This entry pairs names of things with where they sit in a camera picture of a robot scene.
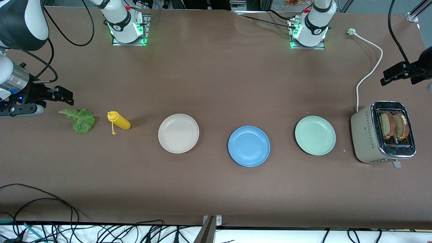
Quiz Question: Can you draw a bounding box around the green lettuce leaf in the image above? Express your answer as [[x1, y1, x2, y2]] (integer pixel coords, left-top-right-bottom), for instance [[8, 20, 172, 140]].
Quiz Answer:
[[58, 108, 96, 134]]

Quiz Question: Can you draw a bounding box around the brown bread slice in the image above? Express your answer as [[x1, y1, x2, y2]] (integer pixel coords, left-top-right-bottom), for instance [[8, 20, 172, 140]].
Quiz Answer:
[[394, 112, 410, 141], [380, 111, 396, 139]]

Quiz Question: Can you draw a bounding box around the yellow squeeze bottle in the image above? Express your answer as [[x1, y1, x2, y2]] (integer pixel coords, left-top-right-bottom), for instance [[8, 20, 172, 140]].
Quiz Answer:
[[107, 111, 131, 135]]

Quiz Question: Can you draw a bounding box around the blue plate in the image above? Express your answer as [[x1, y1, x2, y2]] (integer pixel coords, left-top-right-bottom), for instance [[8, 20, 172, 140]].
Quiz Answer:
[[228, 126, 271, 167]]

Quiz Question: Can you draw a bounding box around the green plate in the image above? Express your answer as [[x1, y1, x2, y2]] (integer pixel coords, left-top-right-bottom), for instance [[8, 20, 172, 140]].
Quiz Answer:
[[295, 116, 336, 156]]

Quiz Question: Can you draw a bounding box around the white plate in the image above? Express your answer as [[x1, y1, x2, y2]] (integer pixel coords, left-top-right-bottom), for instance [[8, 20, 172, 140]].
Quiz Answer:
[[158, 114, 200, 154]]

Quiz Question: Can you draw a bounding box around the beige chrome toaster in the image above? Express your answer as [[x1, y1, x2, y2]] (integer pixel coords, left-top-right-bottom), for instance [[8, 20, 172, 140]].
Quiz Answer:
[[350, 101, 416, 168]]

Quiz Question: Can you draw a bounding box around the white toaster power cord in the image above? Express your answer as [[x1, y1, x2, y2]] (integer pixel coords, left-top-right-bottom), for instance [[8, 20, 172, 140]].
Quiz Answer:
[[348, 28, 383, 113]]

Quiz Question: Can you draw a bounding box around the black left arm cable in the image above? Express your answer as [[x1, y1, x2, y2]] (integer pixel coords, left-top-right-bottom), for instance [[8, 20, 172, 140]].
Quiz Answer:
[[388, 0, 414, 66]]

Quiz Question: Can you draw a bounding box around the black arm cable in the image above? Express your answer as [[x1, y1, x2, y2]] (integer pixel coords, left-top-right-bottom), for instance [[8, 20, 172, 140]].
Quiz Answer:
[[388, 0, 414, 66], [32, 0, 96, 84]]

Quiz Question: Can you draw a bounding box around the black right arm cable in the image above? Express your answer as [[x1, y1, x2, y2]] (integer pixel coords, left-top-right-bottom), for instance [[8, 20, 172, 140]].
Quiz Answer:
[[32, 0, 96, 84]]

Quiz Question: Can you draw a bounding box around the aluminium frame extrusion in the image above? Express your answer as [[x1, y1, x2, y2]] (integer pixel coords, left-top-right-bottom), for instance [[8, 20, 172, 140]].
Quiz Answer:
[[407, 0, 432, 23]]

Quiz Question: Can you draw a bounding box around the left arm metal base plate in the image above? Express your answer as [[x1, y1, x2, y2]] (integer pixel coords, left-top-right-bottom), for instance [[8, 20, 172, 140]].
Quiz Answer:
[[289, 17, 326, 50]]

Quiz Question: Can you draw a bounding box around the black looped table cable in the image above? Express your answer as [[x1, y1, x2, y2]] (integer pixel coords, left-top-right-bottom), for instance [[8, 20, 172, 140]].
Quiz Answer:
[[0, 184, 80, 223], [13, 198, 74, 225]]

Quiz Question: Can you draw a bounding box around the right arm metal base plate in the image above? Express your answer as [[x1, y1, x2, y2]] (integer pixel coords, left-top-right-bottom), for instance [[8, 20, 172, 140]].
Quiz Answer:
[[111, 14, 151, 46]]

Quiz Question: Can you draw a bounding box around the teal cable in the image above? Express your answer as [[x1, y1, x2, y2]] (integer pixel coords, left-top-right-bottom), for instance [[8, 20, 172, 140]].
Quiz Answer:
[[0, 220, 44, 242]]

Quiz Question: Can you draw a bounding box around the black base cable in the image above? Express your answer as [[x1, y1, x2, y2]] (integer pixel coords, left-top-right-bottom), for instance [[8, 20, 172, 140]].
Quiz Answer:
[[236, 9, 297, 29]]

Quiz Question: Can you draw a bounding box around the silver metal table bracket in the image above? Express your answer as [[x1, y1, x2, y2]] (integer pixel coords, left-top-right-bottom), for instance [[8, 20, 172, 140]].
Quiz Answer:
[[194, 215, 223, 243]]

